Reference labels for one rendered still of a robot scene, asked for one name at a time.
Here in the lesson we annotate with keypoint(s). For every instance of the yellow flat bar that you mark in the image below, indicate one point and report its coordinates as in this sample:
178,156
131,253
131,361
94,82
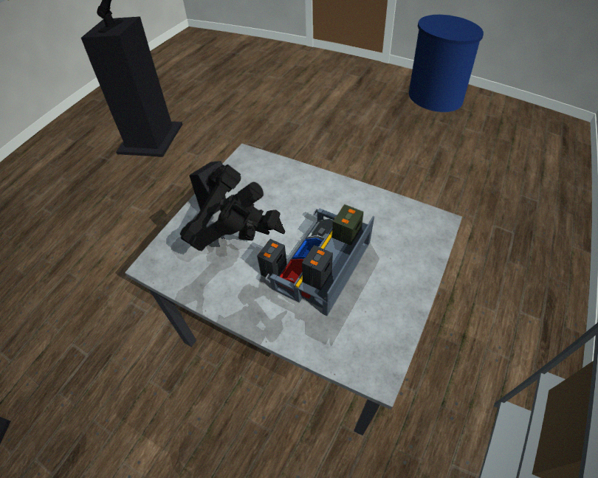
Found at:
323,246

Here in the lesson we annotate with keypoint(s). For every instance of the olive green tool case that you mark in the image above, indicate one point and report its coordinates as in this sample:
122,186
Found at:
347,224

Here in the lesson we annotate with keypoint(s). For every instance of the blue open bin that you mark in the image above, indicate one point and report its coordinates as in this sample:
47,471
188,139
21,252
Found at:
306,247

